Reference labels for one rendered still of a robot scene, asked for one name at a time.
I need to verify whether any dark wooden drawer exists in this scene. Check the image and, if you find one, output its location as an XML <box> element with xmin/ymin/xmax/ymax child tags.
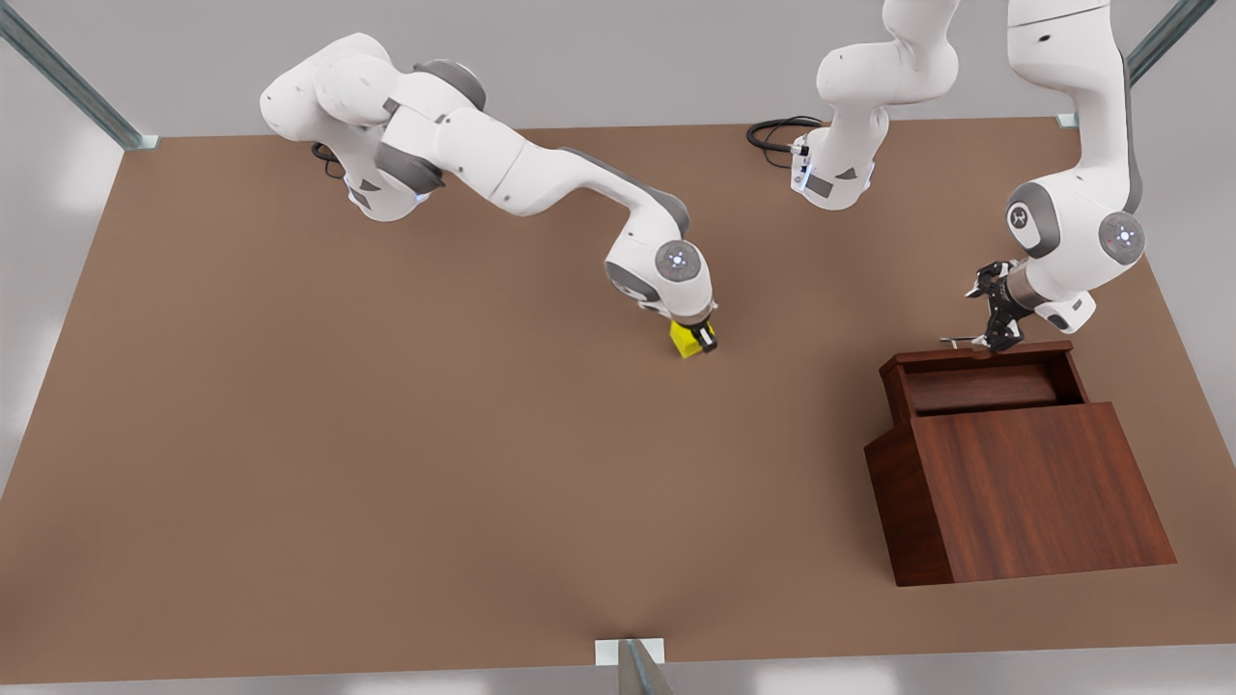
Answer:
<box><xmin>880</xmin><ymin>335</ymin><xmax>1090</xmax><ymax>423</ymax></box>

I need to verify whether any dark wooden cabinet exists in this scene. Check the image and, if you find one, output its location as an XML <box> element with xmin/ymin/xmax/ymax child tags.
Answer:
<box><xmin>863</xmin><ymin>402</ymin><xmax>1178</xmax><ymax>588</ymax></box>

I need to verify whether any silver frame post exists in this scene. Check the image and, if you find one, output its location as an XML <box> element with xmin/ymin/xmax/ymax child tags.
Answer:
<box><xmin>1056</xmin><ymin>0</ymin><xmax>1220</xmax><ymax>129</ymax></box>
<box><xmin>0</xmin><ymin>0</ymin><xmax>161</xmax><ymax>152</ymax></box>
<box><xmin>594</xmin><ymin>636</ymin><xmax>678</xmax><ymax>695</ymax></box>

